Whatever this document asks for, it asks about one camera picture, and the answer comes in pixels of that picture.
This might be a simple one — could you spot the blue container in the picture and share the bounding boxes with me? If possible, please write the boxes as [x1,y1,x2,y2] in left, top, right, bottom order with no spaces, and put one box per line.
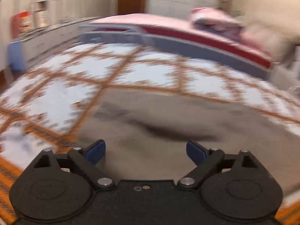
[7,41,27,72]

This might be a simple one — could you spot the gray pants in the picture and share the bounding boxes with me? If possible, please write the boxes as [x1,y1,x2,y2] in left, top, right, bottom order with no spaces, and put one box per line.
[77,90,300,197]

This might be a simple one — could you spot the pink pillow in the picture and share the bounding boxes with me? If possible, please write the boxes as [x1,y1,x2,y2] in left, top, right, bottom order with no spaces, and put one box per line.
[239,31,272,54]

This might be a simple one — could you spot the pink sheeted bed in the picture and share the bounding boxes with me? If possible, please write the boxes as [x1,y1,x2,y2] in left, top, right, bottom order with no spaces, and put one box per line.
[78,13,278,80]

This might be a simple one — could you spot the picture frame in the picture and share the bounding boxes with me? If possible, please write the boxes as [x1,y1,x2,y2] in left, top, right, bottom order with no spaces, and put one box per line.
[31,1,49,29]

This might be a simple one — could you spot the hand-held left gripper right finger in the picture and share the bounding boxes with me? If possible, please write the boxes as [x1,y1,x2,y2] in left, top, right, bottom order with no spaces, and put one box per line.
[177,140,265,190]

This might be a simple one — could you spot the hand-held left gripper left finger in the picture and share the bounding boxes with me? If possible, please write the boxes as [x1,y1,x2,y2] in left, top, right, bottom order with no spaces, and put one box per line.
[34,139,116,191]

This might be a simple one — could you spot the white low cabinet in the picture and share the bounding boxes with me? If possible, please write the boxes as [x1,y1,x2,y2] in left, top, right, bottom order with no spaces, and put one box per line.
[8,16,101,64]

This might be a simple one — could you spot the red box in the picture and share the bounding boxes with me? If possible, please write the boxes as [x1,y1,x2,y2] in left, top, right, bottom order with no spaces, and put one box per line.
[12,12,34,35]

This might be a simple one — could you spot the beige cushioned headboard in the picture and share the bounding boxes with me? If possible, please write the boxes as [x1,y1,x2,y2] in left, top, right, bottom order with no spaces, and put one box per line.
[241,16,296,61]

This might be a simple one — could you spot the folded pink quilt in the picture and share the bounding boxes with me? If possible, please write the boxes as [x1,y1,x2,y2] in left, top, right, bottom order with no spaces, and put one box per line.
[187,7,244,38]

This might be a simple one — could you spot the orange patterned bedsheet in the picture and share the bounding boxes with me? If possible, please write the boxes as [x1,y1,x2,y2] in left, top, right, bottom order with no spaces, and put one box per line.
[0,41,300,225]

